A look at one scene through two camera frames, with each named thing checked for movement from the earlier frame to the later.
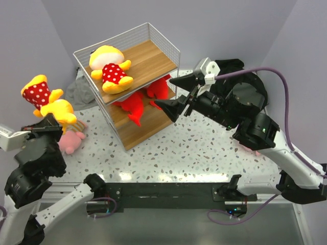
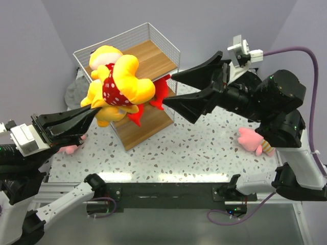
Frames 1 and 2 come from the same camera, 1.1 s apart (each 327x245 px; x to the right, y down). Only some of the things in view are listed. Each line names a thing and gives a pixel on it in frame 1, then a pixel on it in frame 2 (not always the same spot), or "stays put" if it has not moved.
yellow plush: x=37 y=90 to x=139 y=91
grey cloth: x=79 y=95 stays put
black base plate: x=170 y=195 stays put
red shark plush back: x=159 y=91 stays put
